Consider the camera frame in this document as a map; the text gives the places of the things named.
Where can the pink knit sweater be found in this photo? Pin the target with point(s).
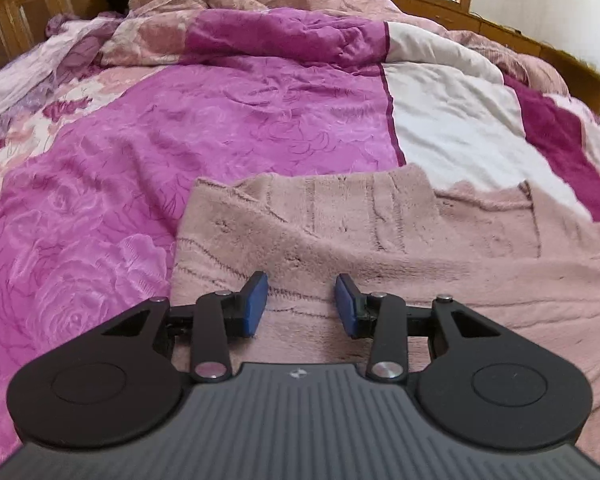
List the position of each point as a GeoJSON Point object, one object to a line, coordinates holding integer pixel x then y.
{"type": "Point", "coordinates": [380, 240]}

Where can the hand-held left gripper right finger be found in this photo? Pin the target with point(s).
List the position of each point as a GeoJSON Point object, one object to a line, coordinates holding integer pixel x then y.
{"type": "Point", "coordinates": [346, 305]}

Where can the purple and white patchwork quilt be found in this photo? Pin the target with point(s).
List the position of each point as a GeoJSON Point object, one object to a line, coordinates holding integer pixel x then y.
{"type": "Point", "coordinates": [230, 120]}

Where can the carved wooden headboard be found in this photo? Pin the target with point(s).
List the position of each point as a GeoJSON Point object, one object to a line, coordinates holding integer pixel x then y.
{"type": "Point", "coordinates": [25, 15]}

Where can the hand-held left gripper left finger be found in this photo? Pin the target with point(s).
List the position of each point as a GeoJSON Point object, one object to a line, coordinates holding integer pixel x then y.
{"type": "Point", "coordinates": [255, 305]}

